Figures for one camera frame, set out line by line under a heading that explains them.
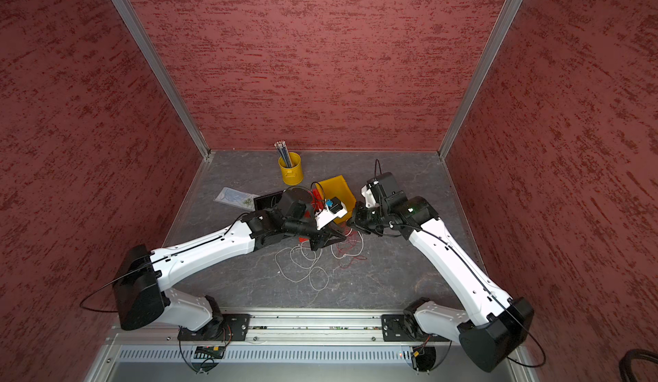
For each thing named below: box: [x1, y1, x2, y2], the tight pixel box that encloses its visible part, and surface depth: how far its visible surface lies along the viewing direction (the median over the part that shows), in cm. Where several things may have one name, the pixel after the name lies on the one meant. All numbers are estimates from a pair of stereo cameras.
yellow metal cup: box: [277, 151, 305, 186], surface depth 106 cm
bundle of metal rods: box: [274, 140, 293, 169], surface depth 105 cm
